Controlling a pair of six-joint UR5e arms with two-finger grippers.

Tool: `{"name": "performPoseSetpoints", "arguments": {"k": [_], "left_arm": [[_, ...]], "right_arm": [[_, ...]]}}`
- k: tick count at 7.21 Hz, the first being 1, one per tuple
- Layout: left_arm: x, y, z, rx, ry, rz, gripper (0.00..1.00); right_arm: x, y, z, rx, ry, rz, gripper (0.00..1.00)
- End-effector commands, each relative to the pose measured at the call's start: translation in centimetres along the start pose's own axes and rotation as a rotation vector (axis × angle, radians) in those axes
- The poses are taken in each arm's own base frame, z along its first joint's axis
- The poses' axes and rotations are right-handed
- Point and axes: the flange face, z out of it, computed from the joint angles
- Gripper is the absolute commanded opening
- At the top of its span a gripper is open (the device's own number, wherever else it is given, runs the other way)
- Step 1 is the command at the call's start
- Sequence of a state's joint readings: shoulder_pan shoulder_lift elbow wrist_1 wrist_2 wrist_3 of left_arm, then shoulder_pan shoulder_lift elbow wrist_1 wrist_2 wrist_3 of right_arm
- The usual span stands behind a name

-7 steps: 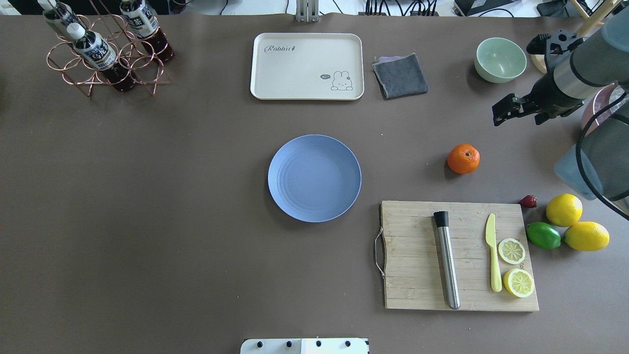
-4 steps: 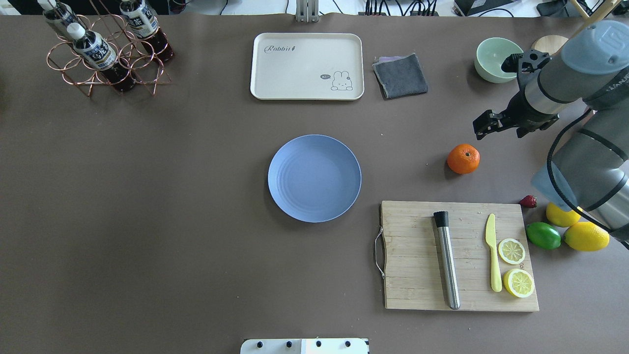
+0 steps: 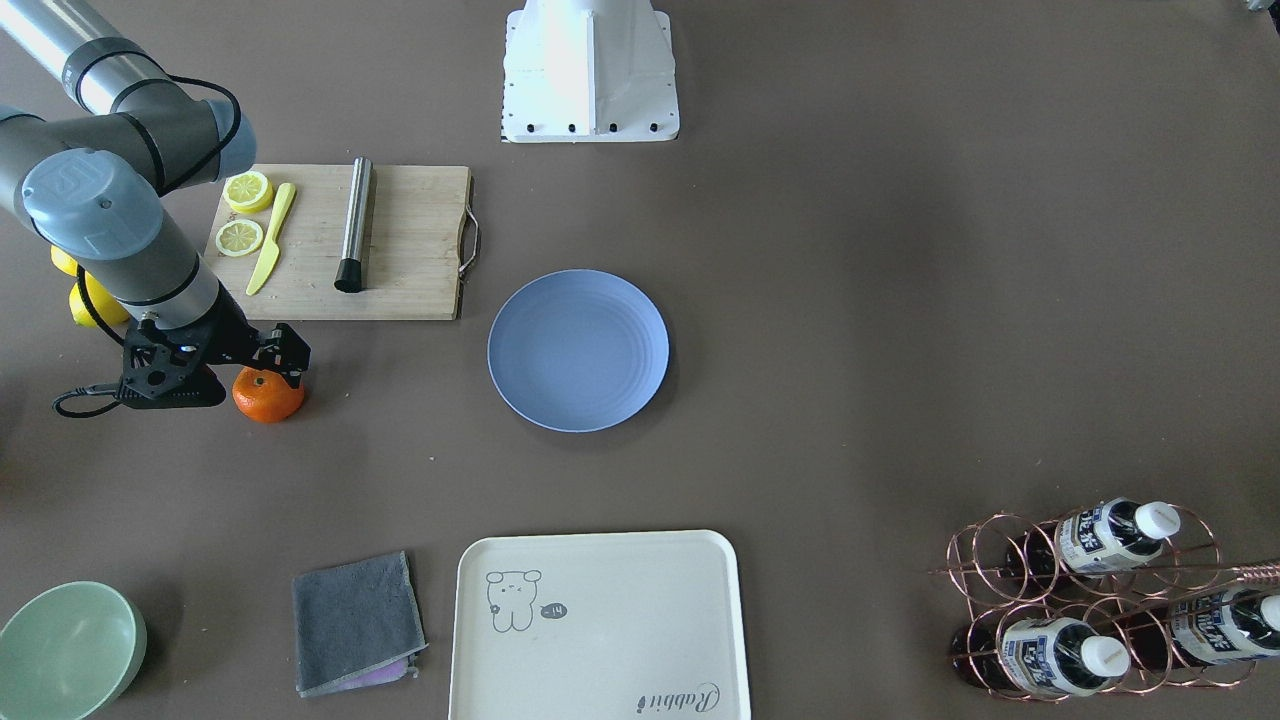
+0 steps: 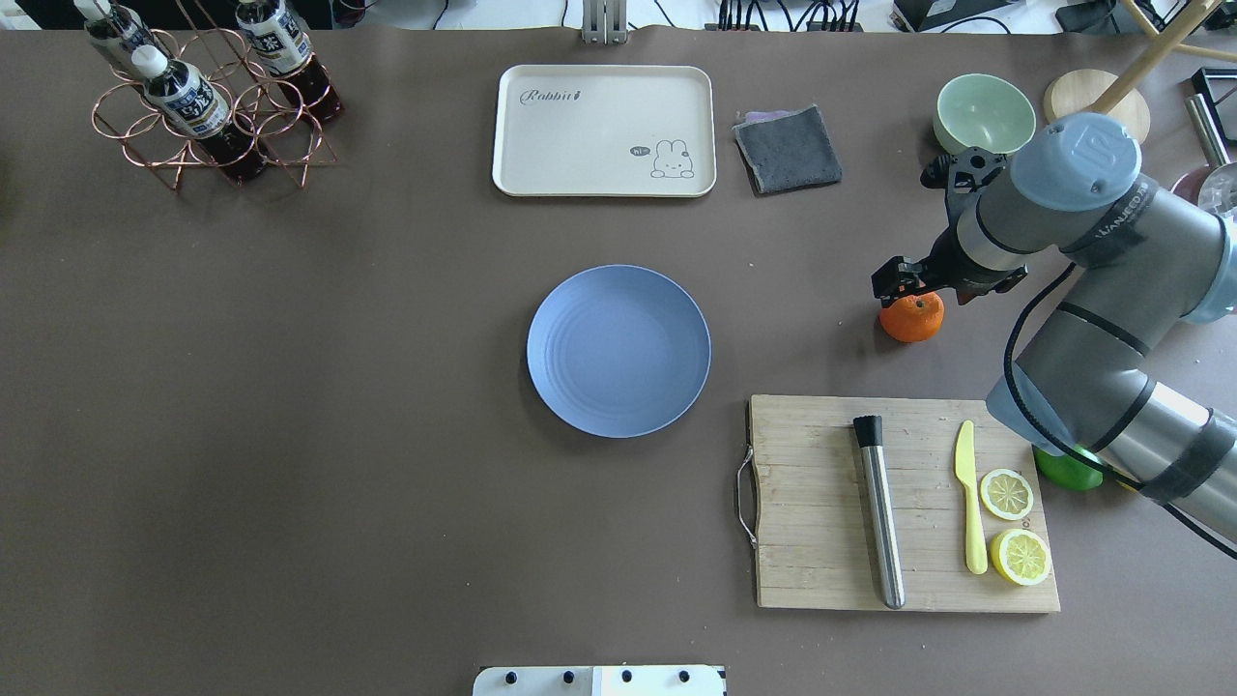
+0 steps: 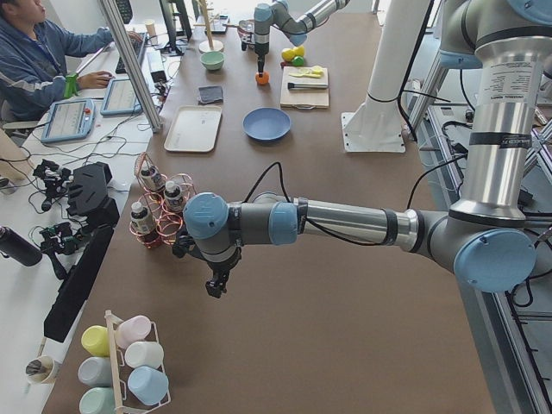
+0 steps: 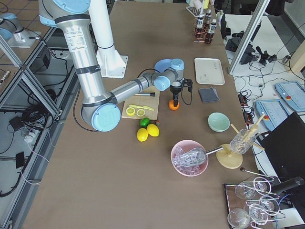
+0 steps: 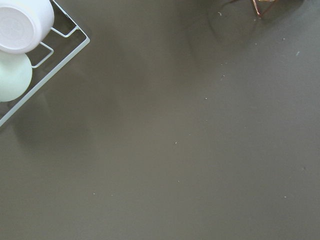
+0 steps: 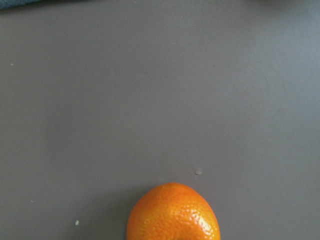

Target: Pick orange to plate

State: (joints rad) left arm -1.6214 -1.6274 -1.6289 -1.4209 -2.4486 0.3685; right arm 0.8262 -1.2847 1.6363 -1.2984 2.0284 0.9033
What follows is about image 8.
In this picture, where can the orange fruit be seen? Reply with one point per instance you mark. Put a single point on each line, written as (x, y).
(172, 211)

